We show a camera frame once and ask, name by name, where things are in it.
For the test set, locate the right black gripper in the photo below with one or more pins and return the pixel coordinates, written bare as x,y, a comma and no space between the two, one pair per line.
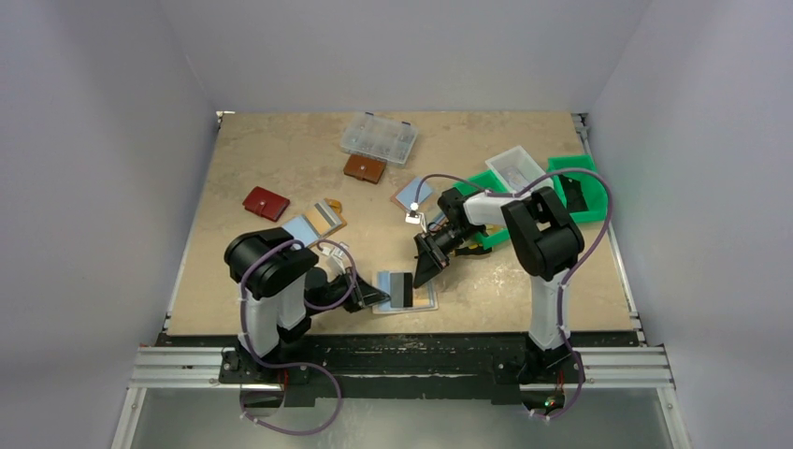
435,251

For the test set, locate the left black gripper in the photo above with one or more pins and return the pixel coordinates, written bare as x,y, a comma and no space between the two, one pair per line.
358,292

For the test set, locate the black credit card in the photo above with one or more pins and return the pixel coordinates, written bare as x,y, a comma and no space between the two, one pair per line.
401,290

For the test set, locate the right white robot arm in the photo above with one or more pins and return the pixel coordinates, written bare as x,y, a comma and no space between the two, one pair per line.
546,242

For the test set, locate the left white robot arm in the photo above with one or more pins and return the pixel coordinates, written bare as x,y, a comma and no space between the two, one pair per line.
281,287

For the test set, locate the open pink card holder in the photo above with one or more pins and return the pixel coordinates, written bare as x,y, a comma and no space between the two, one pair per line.
422,193

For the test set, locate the open orange card holder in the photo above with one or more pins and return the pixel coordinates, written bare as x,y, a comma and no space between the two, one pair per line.
319,221

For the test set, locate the brown leather card holder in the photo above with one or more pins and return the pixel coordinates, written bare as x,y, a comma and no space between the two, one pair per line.
364,168

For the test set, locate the red leather card holder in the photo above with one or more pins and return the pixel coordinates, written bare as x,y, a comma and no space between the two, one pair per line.
265,204

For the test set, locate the black yellow screwdriver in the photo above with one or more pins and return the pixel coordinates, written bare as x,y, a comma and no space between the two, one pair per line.
476,249

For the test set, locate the green bin with yellow items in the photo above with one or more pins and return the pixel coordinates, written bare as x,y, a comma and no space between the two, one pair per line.
493,235

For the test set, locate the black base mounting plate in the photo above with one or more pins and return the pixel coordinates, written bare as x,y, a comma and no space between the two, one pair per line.
498,367

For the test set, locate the white plastic bin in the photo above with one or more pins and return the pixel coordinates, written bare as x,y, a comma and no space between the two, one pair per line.
515,168

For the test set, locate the clear plastic organizer box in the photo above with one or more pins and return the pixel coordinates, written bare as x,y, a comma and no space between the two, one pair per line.
379,138

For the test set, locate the green bin with black item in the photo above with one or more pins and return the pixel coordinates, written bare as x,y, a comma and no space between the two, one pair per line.
584,196

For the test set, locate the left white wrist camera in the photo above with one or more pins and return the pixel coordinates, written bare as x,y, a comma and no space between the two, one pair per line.
335,256

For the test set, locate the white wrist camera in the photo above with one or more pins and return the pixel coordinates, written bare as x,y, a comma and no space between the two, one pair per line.
335,256
414,216

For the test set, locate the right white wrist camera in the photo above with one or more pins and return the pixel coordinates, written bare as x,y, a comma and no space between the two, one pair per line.
414,216

